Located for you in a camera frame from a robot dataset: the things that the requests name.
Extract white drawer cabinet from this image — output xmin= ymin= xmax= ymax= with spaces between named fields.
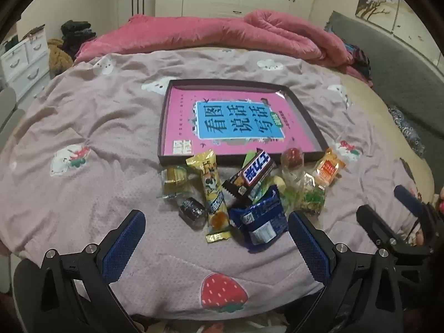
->
xmin=0 ymin=24 xmax=51 ymax=101

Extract grey padded headboard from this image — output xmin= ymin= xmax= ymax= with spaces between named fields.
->
xmin=324 ymin=10 xmax=444 ymax=167

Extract orange snack packet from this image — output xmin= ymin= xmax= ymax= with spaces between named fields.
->
xmin=312 ymin=147 xmax=347 ymax=188

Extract mauve printed bed blanket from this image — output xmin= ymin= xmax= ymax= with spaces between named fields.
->
xmin=0 ymin=47 xmax=434 ymax=321

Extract blue snack packet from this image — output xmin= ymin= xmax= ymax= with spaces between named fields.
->
xmin=228 ymin=185 xmax=290 ymax=252

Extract brown knitted blanket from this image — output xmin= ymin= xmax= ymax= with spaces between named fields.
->
xmin=47 ymin=38 xmax=75 ymax=79

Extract pile of black clothes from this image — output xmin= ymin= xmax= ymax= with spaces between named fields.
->
xmin=60 ymin=19 xmax=96 ymax=59

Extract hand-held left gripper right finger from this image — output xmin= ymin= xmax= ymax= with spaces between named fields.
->
xmin=288 ymin=211 xmax=405 ymax=333

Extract dark shallow cardboard box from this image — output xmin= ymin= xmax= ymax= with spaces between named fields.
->
xmin=157 ymin=79 xmax=329 ymax=166

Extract dark patterned cloth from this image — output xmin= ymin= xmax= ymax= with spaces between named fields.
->
xmin=388 ymin=106 xmax=427 ymax=158

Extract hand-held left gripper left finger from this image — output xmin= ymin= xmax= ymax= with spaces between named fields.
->
xmin=14 ymin=210 xmax=146 ymax=333

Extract colourful striped clothes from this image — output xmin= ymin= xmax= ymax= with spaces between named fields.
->
xmin=343 ymin=43 xmax=373 ymax=87

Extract clear packet of yellow snack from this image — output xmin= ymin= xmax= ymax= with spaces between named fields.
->
xmin=271 ymin=173 xmax=299 ymax=216

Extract brown chocolate bar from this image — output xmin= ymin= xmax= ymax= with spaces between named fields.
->
xmin=222 ymin=148 xmax=278 ymax=202

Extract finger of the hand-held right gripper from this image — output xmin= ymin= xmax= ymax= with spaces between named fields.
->
xmin=357 ymin=205 xmax=410 ymax=261
xmin=395 ymin=185 xmax=434 ymax=236

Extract beige bed sheet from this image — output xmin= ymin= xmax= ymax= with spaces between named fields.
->
xmin=340 ymin=69 xmax=438 ymax=188

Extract dark round candy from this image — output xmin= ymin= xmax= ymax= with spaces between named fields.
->
xmin=178 ymin=197 xmax=208 ymax=230

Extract clear packet of red candy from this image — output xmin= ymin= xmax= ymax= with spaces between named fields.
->
xmin=280 ymin=147 xmax=306 ymax=177

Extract light green snack packet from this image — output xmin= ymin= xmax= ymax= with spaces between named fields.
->
xmin=248 ymin=178 xmax=278 ymax=205

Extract long yellow snack packet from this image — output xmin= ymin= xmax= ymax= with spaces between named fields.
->
xmin=185 ymin=150 xmax=233 ymax=245

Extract small yellow clear-wrapped snack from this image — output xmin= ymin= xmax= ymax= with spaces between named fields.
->
xmin=161 ymin=166 xmax=195 ymax=200

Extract clear packet green brown snack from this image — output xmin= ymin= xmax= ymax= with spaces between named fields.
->
xmin=293 ymin=171 xmax=328 ymax=217

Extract pink book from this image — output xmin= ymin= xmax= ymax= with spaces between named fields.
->
xmin=163 ymin=88 xmax=321 ymax=155

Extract tree wall painting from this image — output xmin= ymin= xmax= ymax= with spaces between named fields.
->
xmin=354 ymin=0 xmax=444 ymax=63

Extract pink quilt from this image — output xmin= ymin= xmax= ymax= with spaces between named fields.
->
xmin=74 ymin=10 xmax=373 ymax=84

